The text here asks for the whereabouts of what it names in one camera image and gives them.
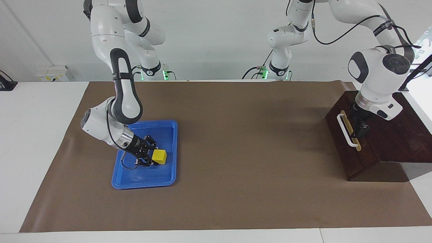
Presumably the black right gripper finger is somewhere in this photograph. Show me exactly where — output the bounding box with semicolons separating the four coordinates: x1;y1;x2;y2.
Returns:
144;136;159;151
139;157;159;168

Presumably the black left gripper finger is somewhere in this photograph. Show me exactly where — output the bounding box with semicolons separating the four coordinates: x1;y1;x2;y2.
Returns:
354;123;370;139

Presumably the yellow cube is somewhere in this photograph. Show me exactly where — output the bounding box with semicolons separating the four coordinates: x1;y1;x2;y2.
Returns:
152;149;167;165

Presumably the white drawer handle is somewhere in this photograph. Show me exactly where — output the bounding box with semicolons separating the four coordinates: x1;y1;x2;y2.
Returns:
337;114;359;148

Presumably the wooden drawer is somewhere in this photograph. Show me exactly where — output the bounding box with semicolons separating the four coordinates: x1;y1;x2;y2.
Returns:
332;91;380;173

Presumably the blue plastic tray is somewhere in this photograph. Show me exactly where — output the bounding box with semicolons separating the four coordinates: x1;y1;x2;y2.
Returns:
111;119;178;190

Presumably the dark brown wooden cabinet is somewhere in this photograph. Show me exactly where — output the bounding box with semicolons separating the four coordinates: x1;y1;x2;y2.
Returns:
325;90;432;182

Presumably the brown paper table mat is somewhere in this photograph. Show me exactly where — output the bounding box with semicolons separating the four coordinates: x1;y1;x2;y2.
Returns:
19;80;432;233

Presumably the black camera stand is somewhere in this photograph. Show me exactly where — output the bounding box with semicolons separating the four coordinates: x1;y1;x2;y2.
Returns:
0;70;18;91
398;54;432;92

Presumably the black right arm base cable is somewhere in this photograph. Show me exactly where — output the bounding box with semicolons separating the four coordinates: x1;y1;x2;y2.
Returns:
128;65;143;82

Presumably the black arm base cable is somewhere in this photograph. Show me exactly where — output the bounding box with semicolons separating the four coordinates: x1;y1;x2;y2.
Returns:
242;51;272;80
128;65;143;82

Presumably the white wall socket box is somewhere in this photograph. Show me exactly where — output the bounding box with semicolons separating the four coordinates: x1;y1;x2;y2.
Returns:
36;65;74;82

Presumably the black left arm base cable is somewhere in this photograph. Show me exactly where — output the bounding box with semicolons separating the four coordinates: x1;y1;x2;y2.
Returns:
242;51;272;80

